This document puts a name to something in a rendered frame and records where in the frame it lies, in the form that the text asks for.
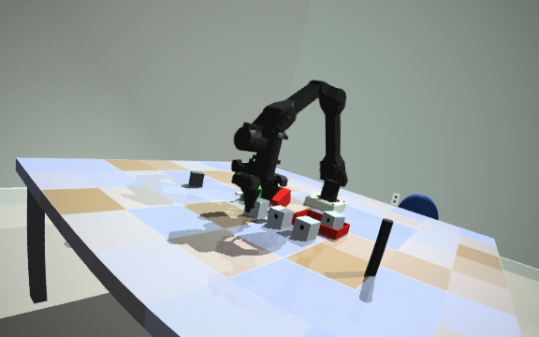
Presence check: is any red block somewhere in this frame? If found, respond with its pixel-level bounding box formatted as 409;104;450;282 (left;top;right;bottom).
268;187;291;212

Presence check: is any red tray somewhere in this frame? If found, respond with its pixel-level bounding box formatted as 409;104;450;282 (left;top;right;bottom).
292;209;350;240

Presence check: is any black cylinder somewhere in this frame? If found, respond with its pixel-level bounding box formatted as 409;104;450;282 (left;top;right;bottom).
365;218;394;277

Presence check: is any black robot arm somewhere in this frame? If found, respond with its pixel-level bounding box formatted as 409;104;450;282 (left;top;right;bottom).
231;80;348;202

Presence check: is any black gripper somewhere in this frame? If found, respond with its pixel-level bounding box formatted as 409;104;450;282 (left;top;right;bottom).
231;153;288;213

